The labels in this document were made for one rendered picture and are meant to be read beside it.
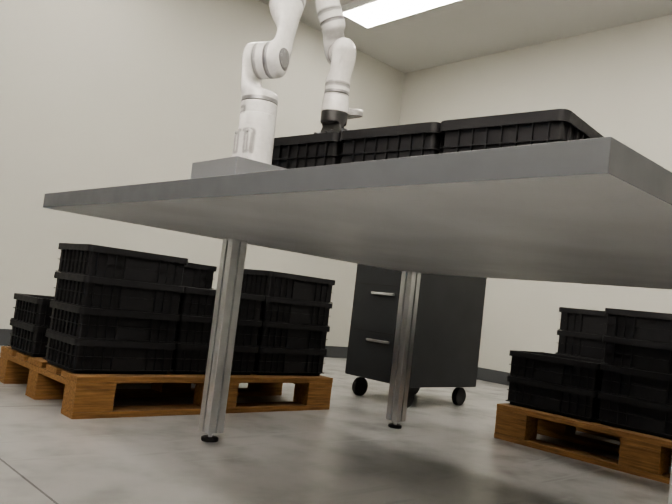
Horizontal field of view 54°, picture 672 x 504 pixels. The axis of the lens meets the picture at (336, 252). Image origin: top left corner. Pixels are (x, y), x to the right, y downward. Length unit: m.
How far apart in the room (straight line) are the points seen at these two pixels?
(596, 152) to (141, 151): 4.24
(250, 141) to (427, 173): 0.84
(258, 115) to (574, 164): 1.04
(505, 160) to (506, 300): 4.70
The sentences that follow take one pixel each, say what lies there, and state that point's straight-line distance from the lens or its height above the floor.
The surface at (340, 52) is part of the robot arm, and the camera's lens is 1.90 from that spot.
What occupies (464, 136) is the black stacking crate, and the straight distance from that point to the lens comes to 1.52.
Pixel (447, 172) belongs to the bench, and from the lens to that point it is 0.86.
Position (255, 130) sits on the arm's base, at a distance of 1.66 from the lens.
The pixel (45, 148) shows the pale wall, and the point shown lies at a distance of 4.55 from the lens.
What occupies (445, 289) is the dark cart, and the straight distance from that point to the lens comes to 3.55.
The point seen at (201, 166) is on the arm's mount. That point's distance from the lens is 1.64.
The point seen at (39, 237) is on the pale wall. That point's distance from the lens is 4.51.
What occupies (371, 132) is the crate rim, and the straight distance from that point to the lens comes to 1.66.
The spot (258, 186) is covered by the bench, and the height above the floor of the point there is 0.67.
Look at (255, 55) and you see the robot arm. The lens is 1.72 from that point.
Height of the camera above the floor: 0.50
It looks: 4 degrees up
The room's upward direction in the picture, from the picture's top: 7 degrees clockwise
